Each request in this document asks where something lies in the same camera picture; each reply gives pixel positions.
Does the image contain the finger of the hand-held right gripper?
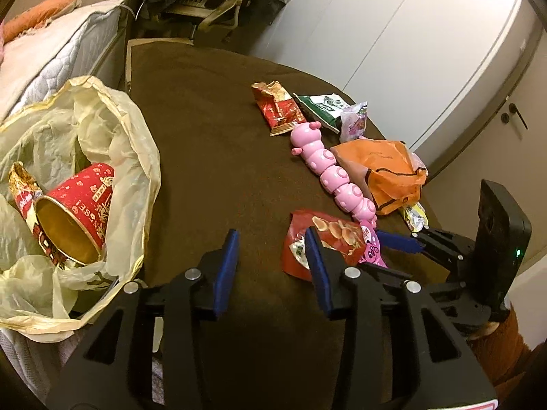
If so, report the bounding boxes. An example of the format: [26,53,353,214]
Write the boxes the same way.
[377,228,476,268]
[361,262,449,297]

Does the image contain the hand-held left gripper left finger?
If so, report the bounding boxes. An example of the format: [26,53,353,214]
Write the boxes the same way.
[46,228,240,410]

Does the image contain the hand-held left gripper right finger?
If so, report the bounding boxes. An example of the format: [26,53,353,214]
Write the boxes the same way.
[304,226,498,410]

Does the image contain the small pink cartoon packet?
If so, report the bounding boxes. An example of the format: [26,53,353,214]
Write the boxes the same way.
[357,220,389,270]

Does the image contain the yellow snack packet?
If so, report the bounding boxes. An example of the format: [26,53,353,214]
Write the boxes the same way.
[401,203,429,232]

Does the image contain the red chip packet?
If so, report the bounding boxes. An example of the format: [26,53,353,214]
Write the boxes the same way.
[280,209,368,283]

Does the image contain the pink yellow chip packet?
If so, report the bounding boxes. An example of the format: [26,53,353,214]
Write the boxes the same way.
[339,101,369,144]

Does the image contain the yellow plastic bag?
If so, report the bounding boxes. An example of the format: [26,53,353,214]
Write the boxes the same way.
[0,76,162,342]

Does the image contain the person's right forearm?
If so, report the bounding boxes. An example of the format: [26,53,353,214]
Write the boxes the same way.
[468,303,539,389]

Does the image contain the orange plastic bag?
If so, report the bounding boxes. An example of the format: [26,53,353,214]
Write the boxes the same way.
[330,139,429,216]

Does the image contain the pink caterpillar toy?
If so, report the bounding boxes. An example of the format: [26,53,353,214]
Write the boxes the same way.
[290,122,377,228]

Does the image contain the green white snack packet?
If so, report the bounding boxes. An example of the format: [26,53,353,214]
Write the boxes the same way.
[293,93,356,133]

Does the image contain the red paper cup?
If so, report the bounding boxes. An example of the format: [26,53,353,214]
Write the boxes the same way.
[33,162,116,268]

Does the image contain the torn red snack wrapper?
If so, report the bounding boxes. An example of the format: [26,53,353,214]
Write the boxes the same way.
[251,80,306,136]

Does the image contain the beige door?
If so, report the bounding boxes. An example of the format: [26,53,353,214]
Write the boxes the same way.
[410,21,547,265]

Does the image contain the gold red snack wrapper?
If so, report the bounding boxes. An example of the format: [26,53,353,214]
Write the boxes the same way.
[9,161,43,231]

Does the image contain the wooden chair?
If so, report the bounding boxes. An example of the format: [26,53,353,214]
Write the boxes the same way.
[164,0,244,43]

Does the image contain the white quilted mattress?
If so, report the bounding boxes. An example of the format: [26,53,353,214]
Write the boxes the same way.
[0,0,129,120]

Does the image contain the orange pillow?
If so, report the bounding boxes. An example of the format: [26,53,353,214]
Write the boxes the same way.
[0,0,82,43]

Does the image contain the black door handle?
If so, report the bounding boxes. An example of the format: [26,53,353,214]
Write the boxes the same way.
[500,102,529,131]

